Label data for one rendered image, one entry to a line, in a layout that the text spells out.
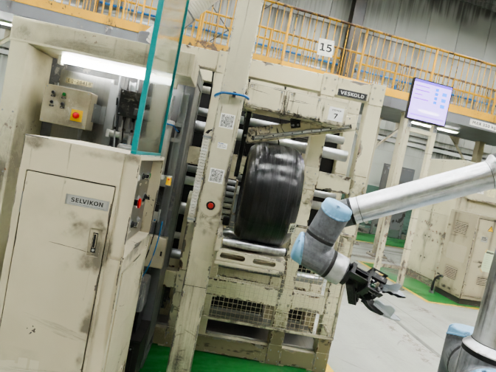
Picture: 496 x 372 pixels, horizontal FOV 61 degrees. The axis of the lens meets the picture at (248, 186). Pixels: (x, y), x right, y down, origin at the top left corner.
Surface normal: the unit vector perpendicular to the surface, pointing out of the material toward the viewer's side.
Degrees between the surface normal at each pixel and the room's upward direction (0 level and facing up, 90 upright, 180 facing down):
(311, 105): 90
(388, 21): 90
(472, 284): 90
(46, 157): 90
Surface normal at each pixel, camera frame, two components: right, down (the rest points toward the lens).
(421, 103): 0.20, 0.09
